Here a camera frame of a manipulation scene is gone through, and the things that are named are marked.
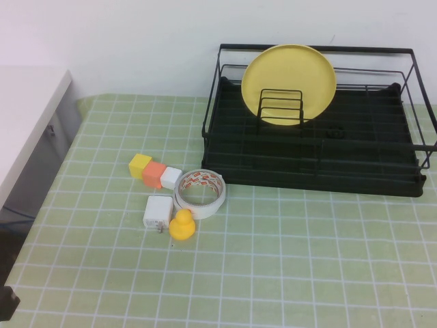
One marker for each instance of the white plug charger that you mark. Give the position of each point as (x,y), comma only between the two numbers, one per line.
(157,212)

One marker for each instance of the green checkered tablecloth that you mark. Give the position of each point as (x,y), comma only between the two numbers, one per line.
(102,273)

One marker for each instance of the white tape roll red print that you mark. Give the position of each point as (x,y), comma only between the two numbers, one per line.
(218,200)

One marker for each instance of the small metal cabinet latch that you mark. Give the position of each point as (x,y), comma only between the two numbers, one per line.
(52,131)

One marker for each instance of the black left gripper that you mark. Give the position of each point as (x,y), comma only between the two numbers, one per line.
(7,302)

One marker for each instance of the orange cube block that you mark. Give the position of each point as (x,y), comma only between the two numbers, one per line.
(153,174)

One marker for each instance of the plain white tape roll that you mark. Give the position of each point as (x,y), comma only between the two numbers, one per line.
(203,214)

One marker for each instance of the yellow cube block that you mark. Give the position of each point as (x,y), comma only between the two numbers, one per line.
(140,165)

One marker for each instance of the black plastic drip tray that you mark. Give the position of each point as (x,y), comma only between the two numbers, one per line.
(358,184)

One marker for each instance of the white cabinet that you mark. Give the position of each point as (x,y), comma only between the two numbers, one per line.
(27,119)

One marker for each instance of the yellow rubber duck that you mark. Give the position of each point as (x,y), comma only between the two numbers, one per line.
(182,229)

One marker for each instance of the yellow round plate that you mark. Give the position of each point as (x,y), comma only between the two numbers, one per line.
(290,75)

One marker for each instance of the white cube block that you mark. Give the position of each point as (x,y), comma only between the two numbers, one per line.
(170,177)

